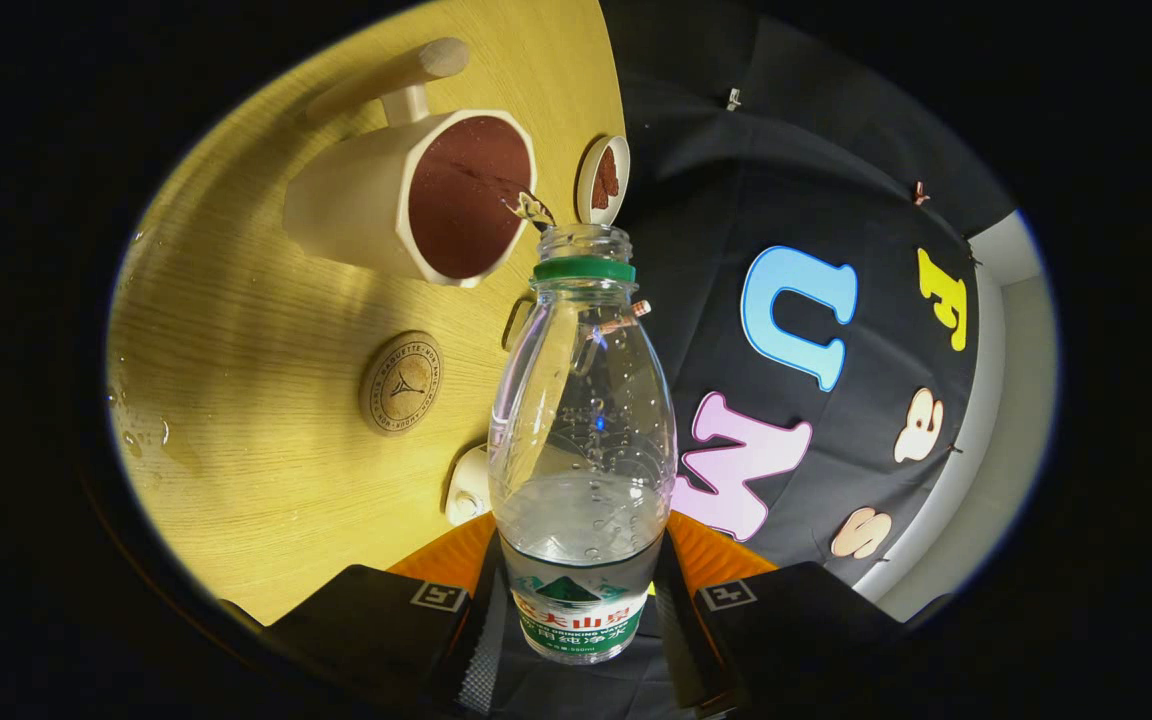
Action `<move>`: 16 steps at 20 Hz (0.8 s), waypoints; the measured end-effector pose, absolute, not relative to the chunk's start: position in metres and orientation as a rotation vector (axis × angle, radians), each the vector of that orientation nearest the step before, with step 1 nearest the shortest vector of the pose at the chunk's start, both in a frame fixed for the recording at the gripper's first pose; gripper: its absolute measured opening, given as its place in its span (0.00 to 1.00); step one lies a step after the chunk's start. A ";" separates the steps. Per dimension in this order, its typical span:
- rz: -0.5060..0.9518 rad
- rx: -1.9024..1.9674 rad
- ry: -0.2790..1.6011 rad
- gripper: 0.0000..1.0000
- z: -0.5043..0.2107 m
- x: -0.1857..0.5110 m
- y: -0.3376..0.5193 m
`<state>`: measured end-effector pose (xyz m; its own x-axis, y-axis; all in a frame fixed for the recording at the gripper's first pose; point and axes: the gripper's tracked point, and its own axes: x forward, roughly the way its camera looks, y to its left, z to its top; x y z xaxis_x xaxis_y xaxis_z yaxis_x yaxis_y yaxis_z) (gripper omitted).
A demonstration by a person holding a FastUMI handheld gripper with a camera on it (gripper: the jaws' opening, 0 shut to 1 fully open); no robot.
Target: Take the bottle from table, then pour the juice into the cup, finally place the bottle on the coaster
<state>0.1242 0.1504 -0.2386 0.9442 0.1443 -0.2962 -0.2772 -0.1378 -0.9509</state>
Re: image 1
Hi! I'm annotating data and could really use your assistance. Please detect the clear plastic bottle green ring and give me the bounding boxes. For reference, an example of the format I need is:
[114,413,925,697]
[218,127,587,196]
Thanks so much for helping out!
[487,224,679,665]

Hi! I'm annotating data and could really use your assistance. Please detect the white toaster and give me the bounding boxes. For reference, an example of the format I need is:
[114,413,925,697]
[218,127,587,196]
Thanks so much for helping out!
[444,443,493,528]

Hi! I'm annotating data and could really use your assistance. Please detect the thin pink stick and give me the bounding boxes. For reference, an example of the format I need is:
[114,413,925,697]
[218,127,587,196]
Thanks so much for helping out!
[596,299,653,337]

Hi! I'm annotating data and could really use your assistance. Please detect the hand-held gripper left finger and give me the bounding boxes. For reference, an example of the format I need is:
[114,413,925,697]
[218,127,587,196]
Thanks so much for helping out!
[221,512,507,716]

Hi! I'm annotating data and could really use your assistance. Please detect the beige cup with wooden handle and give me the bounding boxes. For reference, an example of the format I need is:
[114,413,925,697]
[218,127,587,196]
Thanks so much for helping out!
[283,38,539,289]

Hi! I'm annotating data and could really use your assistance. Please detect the wooden table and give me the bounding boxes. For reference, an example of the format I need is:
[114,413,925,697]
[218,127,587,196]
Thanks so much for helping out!
[104,0,627,626]

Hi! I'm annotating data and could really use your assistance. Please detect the red-brown food piece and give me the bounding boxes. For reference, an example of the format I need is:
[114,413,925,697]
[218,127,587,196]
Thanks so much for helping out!
[591,147,620,211]

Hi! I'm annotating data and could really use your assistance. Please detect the small white plate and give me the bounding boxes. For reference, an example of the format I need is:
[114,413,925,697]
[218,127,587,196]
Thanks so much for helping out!
[576,135,631,226]

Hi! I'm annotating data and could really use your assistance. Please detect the round cork coaster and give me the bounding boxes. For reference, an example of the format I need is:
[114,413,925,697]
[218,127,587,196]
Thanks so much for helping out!
[358,331,444,436]

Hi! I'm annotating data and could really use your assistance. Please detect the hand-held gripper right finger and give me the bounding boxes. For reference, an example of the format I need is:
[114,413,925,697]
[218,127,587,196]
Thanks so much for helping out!
[651,510,905,716]

